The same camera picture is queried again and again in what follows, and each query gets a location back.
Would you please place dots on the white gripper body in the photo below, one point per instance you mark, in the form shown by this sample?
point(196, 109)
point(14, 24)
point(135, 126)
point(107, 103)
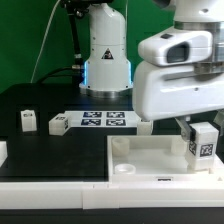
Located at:
point(160, 93)

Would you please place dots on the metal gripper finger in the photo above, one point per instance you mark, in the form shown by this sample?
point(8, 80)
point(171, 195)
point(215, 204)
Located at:
point(219, 118)
point(187, 132)

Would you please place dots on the white square tabletop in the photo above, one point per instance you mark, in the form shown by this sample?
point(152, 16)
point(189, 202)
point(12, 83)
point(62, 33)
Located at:
point(154, 158)

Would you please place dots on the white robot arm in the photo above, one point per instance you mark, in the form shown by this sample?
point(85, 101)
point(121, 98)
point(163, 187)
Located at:
point(108, 73)

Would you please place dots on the white fiducial marker sheet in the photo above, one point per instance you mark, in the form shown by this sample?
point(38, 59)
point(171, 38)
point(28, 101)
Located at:
point(103, 119)

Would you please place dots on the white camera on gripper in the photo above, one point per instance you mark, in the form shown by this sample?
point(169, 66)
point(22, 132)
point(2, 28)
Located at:
point(176, 47)

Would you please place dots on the white obstacle fence wall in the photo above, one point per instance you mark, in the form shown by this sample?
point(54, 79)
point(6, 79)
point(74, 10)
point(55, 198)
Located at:
point(104, 195)

